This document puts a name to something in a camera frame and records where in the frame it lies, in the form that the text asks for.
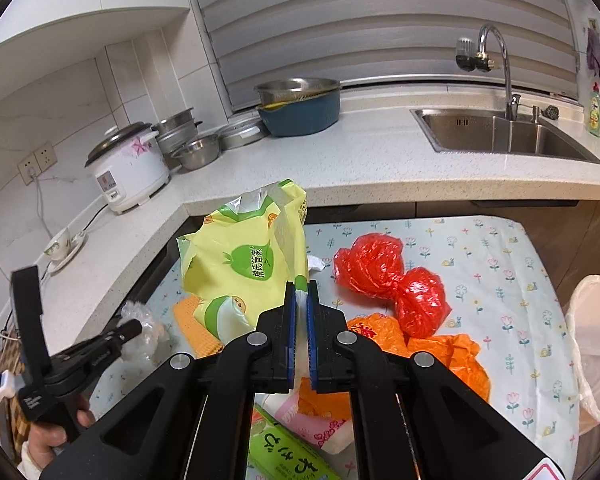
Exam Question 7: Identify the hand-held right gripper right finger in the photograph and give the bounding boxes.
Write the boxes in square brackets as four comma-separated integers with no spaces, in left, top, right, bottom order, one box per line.
[305,280,567,480]

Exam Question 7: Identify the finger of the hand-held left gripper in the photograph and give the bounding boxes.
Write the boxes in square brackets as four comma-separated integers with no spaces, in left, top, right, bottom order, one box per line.
[46,320,144,397]

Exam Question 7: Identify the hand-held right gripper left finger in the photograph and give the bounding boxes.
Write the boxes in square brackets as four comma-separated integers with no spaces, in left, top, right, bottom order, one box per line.
[40,280,306,480]

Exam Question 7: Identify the clear plastic wrap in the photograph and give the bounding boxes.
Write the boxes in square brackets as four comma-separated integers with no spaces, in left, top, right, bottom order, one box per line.
[115,301,173,366]

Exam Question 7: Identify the yellow green plastic bag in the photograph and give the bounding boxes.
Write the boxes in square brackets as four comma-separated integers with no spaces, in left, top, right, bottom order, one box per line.
[176,178,311,346]

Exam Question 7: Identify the yellow waffle cloth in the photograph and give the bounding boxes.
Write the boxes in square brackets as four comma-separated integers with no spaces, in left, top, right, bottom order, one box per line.
[172,295,226,358]

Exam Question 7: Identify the pink white packet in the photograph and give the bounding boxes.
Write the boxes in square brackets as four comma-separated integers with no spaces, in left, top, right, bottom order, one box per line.
[262,392,353,456]

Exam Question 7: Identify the red plastic bag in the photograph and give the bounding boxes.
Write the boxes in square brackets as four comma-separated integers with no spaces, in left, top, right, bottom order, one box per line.
[334,233,452,338]

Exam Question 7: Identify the orange plastic bag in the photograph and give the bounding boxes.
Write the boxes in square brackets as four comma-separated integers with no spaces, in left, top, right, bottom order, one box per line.
[297,312,492,418]

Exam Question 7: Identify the white lined waste bin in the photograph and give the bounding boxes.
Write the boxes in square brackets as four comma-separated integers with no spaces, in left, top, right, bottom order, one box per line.
[564,274,600,423]

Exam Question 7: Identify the person's left forearm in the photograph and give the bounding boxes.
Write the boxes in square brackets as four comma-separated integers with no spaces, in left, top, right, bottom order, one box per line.
[17,447,56,480]

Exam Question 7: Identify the person's left hand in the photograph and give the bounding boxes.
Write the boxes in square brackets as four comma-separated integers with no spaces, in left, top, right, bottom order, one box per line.
[27,396,97,472]

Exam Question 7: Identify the floral teacup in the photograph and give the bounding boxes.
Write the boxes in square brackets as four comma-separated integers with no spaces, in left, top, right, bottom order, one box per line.
[42,227,73,261]

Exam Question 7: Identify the white cup on saucer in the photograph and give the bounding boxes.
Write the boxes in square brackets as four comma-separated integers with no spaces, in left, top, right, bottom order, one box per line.
[42,232,88,274]

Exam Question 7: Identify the green snack packet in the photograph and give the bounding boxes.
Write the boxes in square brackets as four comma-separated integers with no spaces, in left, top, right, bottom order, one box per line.
[247,402,343,480]

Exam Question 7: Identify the white rice cooker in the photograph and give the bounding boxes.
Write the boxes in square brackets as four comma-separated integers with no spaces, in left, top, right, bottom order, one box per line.
[84,121,172,214]

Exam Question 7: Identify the floral tablecloth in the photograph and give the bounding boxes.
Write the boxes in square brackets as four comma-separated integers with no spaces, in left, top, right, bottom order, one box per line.
[87,215,581,480]

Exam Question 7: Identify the small steel bowl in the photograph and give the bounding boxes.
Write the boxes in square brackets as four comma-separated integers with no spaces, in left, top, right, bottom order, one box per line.
[170,133,222,171]

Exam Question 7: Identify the blue pot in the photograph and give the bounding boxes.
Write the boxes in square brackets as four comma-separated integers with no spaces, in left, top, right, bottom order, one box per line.
[256,89,342,138]

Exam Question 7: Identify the stacked steel pots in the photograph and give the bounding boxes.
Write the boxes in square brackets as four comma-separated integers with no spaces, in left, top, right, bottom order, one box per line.
[152,106,204,156]

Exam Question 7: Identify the large steel bowl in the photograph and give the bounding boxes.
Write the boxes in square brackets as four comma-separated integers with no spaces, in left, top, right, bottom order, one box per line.
[253,77,342,108]

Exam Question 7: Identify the stainless steel sink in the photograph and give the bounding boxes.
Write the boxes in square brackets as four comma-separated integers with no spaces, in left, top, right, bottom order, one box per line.
[410,106,600,166]

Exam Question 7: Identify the grey window blind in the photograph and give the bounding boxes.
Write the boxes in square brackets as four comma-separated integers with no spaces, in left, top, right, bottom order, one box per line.
[185,0,581,111]

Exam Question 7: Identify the chrome faucet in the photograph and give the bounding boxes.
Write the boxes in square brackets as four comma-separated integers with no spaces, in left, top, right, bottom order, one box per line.
[452,23,523,122]

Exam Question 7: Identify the white upper cabinet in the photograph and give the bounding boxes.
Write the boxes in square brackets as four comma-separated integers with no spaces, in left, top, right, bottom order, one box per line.
[0,0,193,58]

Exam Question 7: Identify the green dish soap bottle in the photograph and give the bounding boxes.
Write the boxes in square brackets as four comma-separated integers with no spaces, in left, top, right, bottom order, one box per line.
[584,81,600,137]

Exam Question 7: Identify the purple hanging cloth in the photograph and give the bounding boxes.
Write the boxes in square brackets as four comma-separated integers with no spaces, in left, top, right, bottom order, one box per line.
[586,27,600,92]

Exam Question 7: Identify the black power cord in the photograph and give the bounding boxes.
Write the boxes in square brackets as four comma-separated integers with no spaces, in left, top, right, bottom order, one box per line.
[67,202,108,241]

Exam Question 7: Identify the white power cable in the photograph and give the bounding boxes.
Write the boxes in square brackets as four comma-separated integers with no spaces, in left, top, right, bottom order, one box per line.
[27,172,63,246]

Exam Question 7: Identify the white wall socket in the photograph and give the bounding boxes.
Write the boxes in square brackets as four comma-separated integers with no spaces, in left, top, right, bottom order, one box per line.
[18,156,39,186]
[34,142,58,171]

